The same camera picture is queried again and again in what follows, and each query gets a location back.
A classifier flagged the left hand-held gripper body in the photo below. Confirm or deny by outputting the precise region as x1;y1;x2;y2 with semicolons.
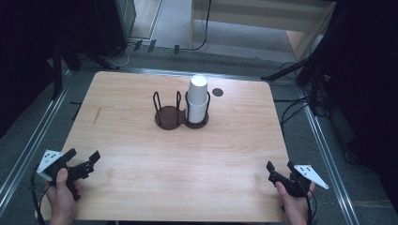
37;149;84;202

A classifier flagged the person's left hand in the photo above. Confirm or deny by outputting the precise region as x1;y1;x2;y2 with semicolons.
43;168;83;225

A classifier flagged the aluminium floor rail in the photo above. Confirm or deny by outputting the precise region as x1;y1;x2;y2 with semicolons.
296;86;361;225
126;67;265;83
0;69;72;217

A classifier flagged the black floor cable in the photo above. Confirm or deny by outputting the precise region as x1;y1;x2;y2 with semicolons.
273;61;317;127

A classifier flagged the stack of white paper cups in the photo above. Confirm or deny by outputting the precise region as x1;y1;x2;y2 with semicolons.
185;75;209;124

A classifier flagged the beige office desk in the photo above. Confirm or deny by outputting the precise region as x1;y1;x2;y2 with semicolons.
189;0;338;62

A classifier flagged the white floor cable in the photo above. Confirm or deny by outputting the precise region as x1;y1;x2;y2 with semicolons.
114;42;131;68

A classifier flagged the hand-held gripper cable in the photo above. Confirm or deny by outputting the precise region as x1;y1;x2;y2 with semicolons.
29;170;52;225
303;187;318;225

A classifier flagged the left hand-held gripper cable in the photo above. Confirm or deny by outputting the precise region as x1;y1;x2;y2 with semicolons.
29;170;52;225

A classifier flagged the black metal stand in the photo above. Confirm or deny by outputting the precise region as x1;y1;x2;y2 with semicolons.
260;18;333;117
61;43;120;71
51;39;64;100

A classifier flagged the right hand-held gripper cable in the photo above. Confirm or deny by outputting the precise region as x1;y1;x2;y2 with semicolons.
303;187;318;225

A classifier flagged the dark glass-door cabinet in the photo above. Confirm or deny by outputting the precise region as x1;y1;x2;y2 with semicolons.
93;0;137;59

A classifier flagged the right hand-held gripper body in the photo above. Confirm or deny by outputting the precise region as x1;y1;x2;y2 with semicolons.
279;164;329;199

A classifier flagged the person's right hand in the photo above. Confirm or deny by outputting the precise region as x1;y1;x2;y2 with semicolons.
275;181;316;225

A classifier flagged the dark brown wire cup holder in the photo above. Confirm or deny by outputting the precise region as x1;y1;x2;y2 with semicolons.
152;90;211;131

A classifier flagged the black power cable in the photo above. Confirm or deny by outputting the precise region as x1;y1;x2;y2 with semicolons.
189;0;213;53

